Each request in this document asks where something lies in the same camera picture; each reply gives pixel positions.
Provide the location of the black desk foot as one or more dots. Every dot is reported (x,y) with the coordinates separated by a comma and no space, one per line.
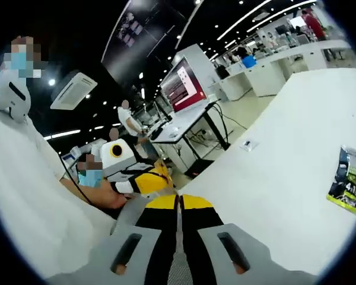
(198,169)

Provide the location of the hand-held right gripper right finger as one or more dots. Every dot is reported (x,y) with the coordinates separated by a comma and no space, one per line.
(225,252)

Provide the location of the person's left hand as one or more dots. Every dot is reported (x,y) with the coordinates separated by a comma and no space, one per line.
(112,199)

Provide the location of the blue box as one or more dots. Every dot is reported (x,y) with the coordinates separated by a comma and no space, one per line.
(249,61)

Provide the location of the large red screen monitor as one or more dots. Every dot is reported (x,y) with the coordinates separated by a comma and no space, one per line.
(184,84)

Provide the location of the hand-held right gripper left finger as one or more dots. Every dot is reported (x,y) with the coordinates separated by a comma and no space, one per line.
(127,252)

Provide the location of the white standing desk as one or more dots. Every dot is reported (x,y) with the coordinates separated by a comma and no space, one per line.
(184,124)

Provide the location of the ceiling air conditioner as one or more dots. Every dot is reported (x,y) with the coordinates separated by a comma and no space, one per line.
(74,90)

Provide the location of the black green packet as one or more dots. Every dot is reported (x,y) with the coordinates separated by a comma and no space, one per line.
(348,181)

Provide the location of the white chest device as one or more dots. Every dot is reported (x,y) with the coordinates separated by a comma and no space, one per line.
(9,98)

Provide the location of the wall screen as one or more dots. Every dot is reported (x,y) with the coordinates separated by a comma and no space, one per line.
(297,22)

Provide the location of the white printed card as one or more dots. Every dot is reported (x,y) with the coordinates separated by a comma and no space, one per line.
(249,145)

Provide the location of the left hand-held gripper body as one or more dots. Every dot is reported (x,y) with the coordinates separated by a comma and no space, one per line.
(118,160)

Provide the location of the long white counter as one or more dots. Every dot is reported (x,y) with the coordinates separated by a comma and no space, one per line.
(270,74)

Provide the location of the person's white shirt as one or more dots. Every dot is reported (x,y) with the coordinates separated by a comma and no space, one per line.
(23,193)

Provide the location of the dark hanging banner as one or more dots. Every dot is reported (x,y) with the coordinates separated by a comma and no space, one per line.
(142,35)

